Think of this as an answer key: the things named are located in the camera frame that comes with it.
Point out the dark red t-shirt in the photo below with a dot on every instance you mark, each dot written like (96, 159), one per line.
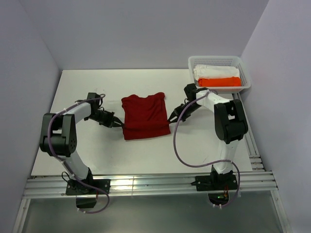
(145, 117)

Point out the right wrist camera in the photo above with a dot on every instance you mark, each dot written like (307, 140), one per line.
(190, 91)

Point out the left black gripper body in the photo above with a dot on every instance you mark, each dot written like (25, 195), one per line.
(104, 118)

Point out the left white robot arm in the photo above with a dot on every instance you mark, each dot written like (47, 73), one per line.
(59, 137)

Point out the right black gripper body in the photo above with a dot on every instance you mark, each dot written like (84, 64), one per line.
(188, 111)

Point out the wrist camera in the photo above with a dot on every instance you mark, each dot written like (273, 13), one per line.
(94, 99)
(190, 91)

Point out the white plastic basket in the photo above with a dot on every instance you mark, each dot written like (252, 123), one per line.
(229, 61)

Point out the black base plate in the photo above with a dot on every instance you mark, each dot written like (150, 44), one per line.
(215, 182)
(97, 185)

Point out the aluminium rail frame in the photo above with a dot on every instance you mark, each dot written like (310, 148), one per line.
(150, 189)

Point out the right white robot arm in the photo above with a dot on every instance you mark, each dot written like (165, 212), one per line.
(230, 126)

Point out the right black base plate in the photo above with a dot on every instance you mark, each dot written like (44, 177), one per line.
(215, 182)

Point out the rolled white t-shirt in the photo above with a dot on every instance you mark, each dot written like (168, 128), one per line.
(215, 72)

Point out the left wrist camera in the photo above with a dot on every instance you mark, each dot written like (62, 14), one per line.
(94, 99)

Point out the rolled orange t-shirt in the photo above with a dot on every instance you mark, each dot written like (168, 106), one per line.
(220, 82)

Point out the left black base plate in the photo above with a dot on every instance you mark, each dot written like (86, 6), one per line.
(97, 185)

